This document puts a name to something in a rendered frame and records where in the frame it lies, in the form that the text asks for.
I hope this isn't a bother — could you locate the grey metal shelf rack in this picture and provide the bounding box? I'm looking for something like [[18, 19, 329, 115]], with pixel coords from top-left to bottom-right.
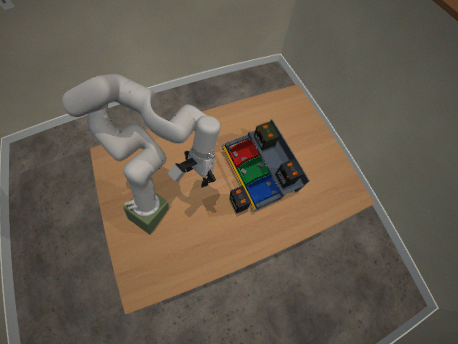
[[221, 119, 310, 211]]

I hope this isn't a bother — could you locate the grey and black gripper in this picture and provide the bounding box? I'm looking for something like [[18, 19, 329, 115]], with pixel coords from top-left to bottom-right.
[[184, 147, 216, 188]]

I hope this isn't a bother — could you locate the red bin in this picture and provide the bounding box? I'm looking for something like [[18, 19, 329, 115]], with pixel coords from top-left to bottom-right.
[[228, 139, 260, 168]]

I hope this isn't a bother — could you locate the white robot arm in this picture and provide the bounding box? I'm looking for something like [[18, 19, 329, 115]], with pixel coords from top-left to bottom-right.
[[62, 74, 221, 216]]

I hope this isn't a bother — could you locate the green open bin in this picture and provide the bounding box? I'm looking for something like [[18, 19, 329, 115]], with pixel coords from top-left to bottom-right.
[[237, 156, 270, 186]]

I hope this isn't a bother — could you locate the blue open bin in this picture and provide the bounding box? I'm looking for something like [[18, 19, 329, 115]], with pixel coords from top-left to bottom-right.
[[246, 174, 280, 205]]

